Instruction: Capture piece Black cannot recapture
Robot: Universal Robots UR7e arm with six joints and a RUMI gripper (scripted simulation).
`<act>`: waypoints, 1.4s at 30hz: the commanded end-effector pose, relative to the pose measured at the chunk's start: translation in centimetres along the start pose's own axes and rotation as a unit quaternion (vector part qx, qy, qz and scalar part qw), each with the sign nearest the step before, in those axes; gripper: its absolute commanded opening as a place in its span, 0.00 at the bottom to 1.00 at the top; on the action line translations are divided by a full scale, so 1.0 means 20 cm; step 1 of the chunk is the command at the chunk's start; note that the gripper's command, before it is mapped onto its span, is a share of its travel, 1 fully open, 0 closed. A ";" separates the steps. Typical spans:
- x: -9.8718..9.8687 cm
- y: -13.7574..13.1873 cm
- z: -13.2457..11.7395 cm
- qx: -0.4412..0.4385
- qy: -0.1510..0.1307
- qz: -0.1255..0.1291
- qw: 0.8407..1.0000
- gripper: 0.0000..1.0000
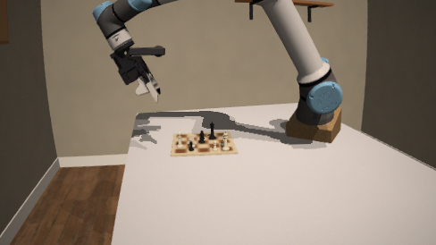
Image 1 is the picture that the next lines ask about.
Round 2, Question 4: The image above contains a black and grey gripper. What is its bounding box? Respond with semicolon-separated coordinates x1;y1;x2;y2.
110;40;161;103

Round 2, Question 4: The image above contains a brown and tan chessboard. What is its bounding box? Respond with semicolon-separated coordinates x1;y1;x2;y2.
171;131;239;156

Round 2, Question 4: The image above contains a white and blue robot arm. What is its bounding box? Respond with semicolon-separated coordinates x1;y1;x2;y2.
93;0;343;125

